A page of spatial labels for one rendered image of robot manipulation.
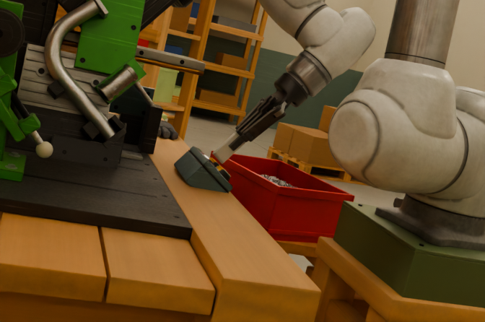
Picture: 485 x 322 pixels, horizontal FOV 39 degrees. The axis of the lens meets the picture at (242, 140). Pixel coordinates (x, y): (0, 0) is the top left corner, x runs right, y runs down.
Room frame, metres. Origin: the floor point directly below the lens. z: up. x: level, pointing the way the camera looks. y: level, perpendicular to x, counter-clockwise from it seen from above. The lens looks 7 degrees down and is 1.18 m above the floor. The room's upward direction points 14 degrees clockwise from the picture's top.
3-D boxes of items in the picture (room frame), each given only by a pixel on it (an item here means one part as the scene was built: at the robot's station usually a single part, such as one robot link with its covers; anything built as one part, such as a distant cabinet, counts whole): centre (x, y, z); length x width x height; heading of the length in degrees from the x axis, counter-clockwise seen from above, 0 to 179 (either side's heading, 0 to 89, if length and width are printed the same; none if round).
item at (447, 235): (1.30, -0.39, 0.96); 0.22 x 0.18 x 0.06; 27
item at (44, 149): (1.12, 0.33, 0.96); 0.06 x 0.03 x 0.06; 107
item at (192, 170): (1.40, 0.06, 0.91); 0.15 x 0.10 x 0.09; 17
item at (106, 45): (1.44, 0.32, 1.17); 0.13 x 0.12 x 0.20; 17
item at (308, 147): (7.97, -1.04, 0.37); 1.20 x 0.80 x 0.74; 119
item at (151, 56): (1.60, 0.33, 1.11); 0.39 x 0.16 x 0.03; 107
